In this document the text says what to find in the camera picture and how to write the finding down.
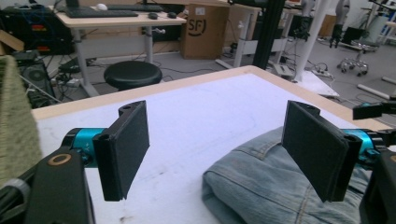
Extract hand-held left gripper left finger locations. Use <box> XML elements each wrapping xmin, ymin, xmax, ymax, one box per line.
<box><xmin>92</xmin><ymin>100</ymin><xmax>150</xmax><ymax>203</ymax></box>

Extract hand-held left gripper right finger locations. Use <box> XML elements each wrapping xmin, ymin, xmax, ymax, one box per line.
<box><xmin>281</xmin><ymin>100</ymin><xmax>363</xmax><ymax>203</ymax></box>

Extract light blue denim skirt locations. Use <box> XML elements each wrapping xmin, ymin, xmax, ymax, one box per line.
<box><xmin>201</xmin><ymin>125</ymin><xmax>375</xmax><ymax>224</ymax></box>

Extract white pipe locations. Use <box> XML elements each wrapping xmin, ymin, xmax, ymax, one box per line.
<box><xmin>356</xmin><ymin>83</ymin><xmax>392</xmax><ymax>101</ymax></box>

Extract wheeled metal stand base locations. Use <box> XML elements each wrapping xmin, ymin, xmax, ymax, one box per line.
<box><xmin>337</xmin><ymin>46</ymin><xmax>370</xmax><ymax>77</ymax></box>

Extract white equipment platform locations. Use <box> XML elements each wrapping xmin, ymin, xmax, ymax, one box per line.
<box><xmin>274</xmin><ymin>62</ymin><xmax>340</xmax><ymax>97</ymax></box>

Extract white foam mat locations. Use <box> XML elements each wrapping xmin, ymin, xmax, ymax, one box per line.
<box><xmin>36</xmin><ymin>73</ymin><xmax>359</xmax><ymax>224</ymax></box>

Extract black round stool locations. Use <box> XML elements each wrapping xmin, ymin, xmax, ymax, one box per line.
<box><xmin>103</xmin><ymin>60</ymin><xmax>163</xmax><ymax>91</ymax></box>

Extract white power strip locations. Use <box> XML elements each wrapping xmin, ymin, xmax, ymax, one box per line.
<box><xmin>50</xmin><ymin>77</ymin><xmax>82</xmax><ymax>89</ymax></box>

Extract white pillar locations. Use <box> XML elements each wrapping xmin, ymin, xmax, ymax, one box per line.
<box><xmin>293</xmin><ymin>0</ymin><xmax>331</xmax><ymax>82</ymax></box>

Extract black computer tower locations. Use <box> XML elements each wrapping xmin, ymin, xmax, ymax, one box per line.
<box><xmin>18</xmin><ymin>59</ymin><xmax>55</xmax><ymax>110</ymax></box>

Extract light wooden table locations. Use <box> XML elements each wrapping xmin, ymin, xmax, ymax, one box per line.
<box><xmin>31</xmin><ymin>64</ymin><xmax>391</xmax><ymax>132</ymax></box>

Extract wooden desk white legs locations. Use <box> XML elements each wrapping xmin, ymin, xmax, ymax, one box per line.
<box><xmin>228</xmin><ymin>1</ymin><xmax>263</xmax><ymax>68</ymax></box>
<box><xmin>55</xmin><ymin>7</ymin><xmax>188</xmax><ymax>98</ymax></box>

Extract black keyboard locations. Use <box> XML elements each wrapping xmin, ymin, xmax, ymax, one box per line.
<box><xmin>64</xmin><ymin>8</ymin><xmax>139</xmax><ymax>19</ymax></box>
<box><xmin>106</xmin><ymin>3</ymin><xmax>164</xmax><ymax>13</ymax></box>

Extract large cardboard box black print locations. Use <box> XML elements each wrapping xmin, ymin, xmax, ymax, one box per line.
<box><xmin>180</xmin><ymin>3</ymin><xmax>231</xmax><ymax>61</ymax></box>

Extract black equipment case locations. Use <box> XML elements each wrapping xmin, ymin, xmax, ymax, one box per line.
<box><xmin>0</xmin><ymin>5</ymin><xmax>75</xmax><ymax>56</ymax></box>

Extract thin black gripper wire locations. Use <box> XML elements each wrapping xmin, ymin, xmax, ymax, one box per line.
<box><xmin>0</xmin><ymin>176</ymin><xmax>32</xmax><ymax>218</ymax></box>

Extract black metal post with base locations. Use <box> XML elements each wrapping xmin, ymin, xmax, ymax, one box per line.
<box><xmin>251</xmin><ymin>0</ymin><xmax>287</xmax><ymax>70</ymax></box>

